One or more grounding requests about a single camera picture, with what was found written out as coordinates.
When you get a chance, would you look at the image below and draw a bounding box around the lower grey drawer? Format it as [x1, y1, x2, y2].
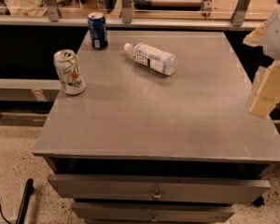
[71, 203, 234, 223]

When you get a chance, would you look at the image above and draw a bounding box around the clear plastic water bottle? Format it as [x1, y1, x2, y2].
[124, 43, 177, 76]

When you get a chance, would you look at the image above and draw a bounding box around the metal railing bracket left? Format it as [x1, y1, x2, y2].
[44, 0, 61, 22]

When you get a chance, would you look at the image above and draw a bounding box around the blue soda can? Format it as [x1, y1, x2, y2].
[88, 12, 108, 49]

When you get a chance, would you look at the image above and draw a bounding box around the metal railing bracket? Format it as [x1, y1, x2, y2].
[231, 0, 251, 27]
[44, 0, 61, 22]
[121, 0, 133, 24]

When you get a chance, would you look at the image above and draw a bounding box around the black pole on floor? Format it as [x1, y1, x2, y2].
[16, 178, 34, 224]

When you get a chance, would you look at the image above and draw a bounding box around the grey drawer cabinet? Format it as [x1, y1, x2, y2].
[35, 31, 280, 210]

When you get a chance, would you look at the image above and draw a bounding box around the metal railing bracket right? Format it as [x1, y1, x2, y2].
[231, 0, 251, 27]

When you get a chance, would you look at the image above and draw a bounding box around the upper grey drawer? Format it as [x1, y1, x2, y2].
[48, 174, 270, 204]

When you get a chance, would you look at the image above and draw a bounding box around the grey drawer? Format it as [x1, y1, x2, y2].
[48, 174, 270, 204]
[71, 203, 234, 223]

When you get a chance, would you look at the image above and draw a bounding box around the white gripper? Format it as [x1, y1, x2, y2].
[243, 5, 280, 118]

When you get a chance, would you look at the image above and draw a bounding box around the metal railing bracket middle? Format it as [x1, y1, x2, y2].
[121, 0, 133, 24]

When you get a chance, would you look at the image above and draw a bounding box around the grey window ledge rail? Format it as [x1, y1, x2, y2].
[0, 14, 265, 32]

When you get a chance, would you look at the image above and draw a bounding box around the white green soda can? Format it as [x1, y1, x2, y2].
[53, 49, 86, 95]

